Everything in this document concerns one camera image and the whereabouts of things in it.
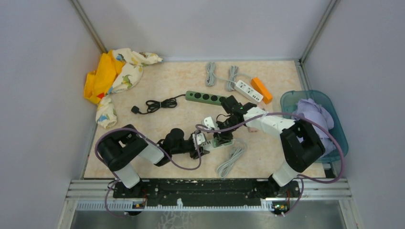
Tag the black plug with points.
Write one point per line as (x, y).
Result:
(135, 110)

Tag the purple cloth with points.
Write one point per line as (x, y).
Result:
(309, 109)

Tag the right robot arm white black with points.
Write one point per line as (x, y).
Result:
(301, 144)

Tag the small white green-plug strip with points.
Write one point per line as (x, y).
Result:
(208, 145)

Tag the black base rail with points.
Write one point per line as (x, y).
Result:
(237, 192)

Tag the green plug adapter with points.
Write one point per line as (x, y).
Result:
(219, 142)

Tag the yellow dinosaur cloth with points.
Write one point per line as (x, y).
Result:
(117, 71)

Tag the green long power strip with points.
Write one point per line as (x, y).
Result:
(204, 98)

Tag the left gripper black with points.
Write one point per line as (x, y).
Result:
(194, 154)

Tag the teal plastic bin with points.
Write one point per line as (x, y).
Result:
(289, 102)

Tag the grey coiled cable small strip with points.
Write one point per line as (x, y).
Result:
(235, 153)

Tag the orange power strip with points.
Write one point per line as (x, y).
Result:
(259, 86)

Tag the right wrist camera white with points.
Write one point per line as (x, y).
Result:
(209, 123)

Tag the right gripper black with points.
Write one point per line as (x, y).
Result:
(222, 137)

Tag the white usb power strip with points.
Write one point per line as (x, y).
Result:
(248, 92)

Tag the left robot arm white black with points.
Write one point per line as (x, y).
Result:
(117, 148)

